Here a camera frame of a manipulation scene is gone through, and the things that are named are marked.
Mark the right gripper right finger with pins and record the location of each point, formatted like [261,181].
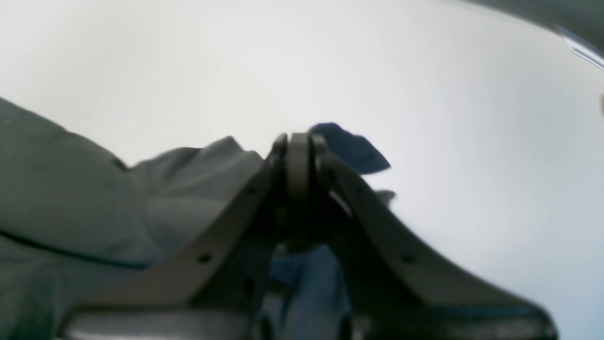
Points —
[400,288]

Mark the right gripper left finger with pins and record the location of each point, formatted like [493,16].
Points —
[213,288]

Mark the grey T-shirt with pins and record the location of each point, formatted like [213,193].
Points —
[75,219]

